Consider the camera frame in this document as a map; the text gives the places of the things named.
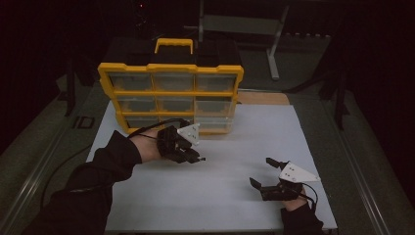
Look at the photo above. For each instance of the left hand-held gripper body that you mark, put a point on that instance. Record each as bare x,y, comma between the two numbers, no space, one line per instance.
169,140

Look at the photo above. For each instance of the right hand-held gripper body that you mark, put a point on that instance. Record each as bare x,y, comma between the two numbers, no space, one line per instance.
290,182

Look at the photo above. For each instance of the small dark metal bit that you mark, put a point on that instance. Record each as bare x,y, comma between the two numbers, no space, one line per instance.
202,159

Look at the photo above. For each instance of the clear plastic drawer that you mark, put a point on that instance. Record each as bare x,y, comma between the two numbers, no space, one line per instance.
215,124

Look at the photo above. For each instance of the yellow plastic organizer cabinet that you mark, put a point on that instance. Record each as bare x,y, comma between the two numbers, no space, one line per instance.
130,93

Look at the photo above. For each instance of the person's right hand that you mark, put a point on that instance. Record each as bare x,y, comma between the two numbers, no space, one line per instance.
295,202

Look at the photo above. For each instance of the person's left hand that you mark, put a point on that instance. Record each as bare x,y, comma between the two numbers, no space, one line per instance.
148,147

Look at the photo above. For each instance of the wooden board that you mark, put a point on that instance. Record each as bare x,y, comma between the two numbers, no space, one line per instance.
262,98

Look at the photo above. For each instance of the set of clear cabinet drawers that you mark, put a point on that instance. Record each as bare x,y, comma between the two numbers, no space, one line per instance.
130,81

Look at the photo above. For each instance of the black stand leg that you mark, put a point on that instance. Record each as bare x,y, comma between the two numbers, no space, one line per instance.
69,88

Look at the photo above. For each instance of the grey metal stand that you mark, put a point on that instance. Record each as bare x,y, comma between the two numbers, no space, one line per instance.
241,24

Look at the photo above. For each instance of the aluminium rail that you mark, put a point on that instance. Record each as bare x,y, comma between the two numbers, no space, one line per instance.
36,176
359,176

